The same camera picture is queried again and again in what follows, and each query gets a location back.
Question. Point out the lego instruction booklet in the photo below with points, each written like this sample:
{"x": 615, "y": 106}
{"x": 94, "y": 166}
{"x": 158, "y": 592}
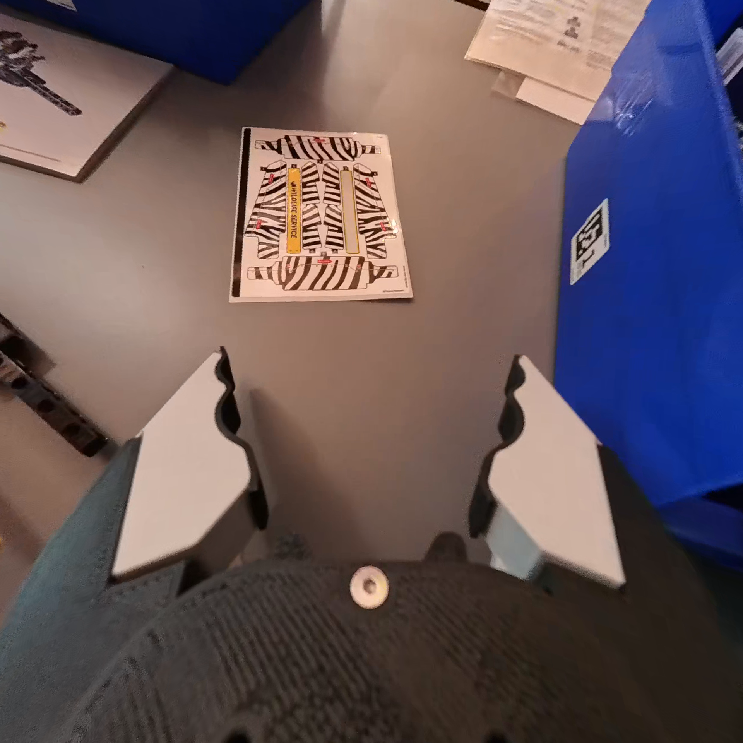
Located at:
{"x": 75, "y": 75}

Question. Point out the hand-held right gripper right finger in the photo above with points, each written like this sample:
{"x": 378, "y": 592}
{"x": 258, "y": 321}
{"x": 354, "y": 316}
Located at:
{"x": 557, "y": 476}

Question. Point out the printed paper sheet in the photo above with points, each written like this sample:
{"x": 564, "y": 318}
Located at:
{"x": 551, "y": 40}

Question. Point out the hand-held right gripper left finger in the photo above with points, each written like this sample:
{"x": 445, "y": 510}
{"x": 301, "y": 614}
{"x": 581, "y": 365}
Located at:
{"x": 180, "y": 482}

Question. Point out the blank white paper sheet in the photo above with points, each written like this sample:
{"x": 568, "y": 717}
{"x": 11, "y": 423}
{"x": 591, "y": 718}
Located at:
{"x": 557, "y": 101}

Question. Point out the multicoloured lego assembly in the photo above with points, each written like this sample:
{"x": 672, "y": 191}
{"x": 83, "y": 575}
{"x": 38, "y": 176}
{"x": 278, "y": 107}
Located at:
{"x": 46, "y": 400}

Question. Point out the white marker tag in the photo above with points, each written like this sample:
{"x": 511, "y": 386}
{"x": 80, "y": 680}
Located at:
{"x": 592, "y": 241}

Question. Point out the blue plastic bin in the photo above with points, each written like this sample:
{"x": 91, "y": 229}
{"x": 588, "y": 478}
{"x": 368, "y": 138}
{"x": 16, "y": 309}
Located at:
{"x": 191, "y": 35}
{"x": 667, "y": 348}

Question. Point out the zebra striped sticker sheet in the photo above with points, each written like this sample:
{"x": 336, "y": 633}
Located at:
{"x": 319, "y": 215}

